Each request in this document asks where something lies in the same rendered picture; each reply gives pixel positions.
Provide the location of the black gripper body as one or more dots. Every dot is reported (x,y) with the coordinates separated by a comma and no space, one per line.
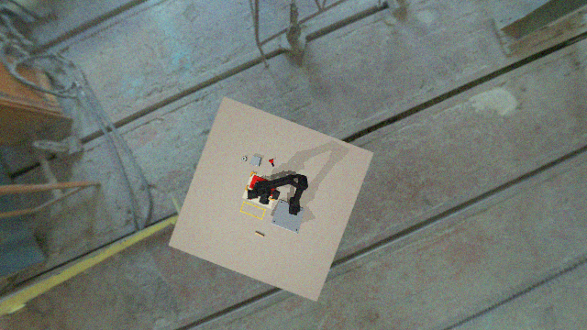
(275,194)

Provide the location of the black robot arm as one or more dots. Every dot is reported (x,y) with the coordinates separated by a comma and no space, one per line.
(263,189)

